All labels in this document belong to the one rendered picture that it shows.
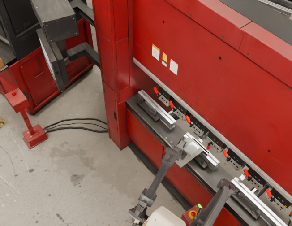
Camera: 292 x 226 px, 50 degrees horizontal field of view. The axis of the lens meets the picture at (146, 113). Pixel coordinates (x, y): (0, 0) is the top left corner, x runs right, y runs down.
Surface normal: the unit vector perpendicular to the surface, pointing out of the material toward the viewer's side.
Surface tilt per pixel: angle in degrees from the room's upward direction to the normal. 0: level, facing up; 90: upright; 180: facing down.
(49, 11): 0
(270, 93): 90
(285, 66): 90
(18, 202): 0
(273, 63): 90
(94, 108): 0
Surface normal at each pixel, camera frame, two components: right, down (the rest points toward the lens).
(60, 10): 0.02, -0.61
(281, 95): -0.77, 0.49
